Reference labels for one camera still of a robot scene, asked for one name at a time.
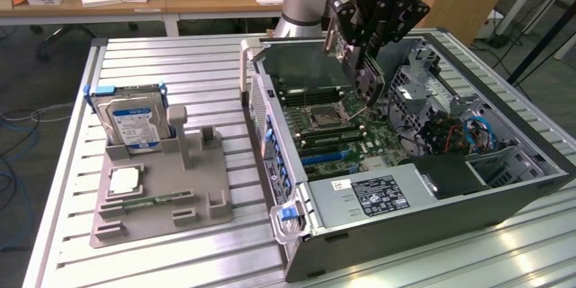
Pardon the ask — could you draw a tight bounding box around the graphics card with metal bracket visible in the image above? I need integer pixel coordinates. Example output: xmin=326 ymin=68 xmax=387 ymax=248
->
xmin=322 ymin=14 xmax=386 ymax=107

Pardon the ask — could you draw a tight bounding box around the metal disk bay cage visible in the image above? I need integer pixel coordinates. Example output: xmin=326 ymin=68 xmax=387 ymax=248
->
xmin=385 ymin=47 xmax=455 ymax=134

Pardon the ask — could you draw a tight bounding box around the metal socket cover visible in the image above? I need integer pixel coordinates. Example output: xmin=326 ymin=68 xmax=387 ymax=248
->
xmin=334 ymin=94 xmax=370 ymax=122

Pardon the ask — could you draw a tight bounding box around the CPU socket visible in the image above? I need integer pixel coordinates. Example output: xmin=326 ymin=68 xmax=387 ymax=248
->
xmin=306 ymin=105 xmax=347 ymax=127

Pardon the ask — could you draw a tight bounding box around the green RAM stick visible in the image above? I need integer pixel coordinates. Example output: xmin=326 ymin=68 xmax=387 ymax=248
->
xmin=119 ymin=192 xmax=190 ymax=209
xmin=299 ymin=131 xmax=363 ymax=146

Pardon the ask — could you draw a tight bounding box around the green motherboard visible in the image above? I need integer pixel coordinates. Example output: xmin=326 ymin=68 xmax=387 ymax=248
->
xmin=271 ymin=75 xmax=410 ymax=184

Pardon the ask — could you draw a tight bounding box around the blue expansion slot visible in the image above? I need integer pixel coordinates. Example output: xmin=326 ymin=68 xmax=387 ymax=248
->
xmin=299 ymin=150 xmax=350 ymax=167

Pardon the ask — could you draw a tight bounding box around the grey power supply unit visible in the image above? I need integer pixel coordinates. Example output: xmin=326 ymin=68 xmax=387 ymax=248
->
xmin=307 ymin=163 xmax=439 ymax=230

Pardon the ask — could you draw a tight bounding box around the silver hard disk blue label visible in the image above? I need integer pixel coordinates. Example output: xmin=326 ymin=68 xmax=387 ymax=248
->
xmin=89 ymin=88 xmax=163 ymax=154

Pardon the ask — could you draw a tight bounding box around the blue case latch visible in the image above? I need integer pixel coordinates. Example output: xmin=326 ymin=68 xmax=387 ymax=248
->
xmin=277 ymin=208 xmax=298 ymax=224

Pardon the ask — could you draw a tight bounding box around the black open PC case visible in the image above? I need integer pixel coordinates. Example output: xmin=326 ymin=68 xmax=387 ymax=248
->
xmin=237 ymin=27 xmax=576 ymax=284

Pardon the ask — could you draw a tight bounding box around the black office chair base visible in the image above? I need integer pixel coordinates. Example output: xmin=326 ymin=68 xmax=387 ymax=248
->
xmin=29 ymin=24 xmax=95 ymax=63

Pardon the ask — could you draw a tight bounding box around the silver CPU chip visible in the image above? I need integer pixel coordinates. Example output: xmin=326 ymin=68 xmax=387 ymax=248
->
xmin=109 ymin=169 xmax=142 ymax=196

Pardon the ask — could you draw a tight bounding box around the grey printed parts rack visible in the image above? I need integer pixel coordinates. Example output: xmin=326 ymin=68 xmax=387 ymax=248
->
xmin=87 ymin=105 xmax=234 ymax=250

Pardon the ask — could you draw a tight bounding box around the blue wire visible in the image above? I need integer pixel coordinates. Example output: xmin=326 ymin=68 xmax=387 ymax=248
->
xmin=462 ymin=115 xmax=498 ymax=152

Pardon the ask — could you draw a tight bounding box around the red wire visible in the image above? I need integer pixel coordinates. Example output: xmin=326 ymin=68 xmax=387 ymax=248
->
xmin=442 ymin=124 xmax=463 ymax=154

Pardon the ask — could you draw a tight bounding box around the blue floor cable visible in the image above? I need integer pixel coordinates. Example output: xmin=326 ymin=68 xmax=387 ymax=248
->
xmin=0 ymin=112 xmax=37 ymax=252

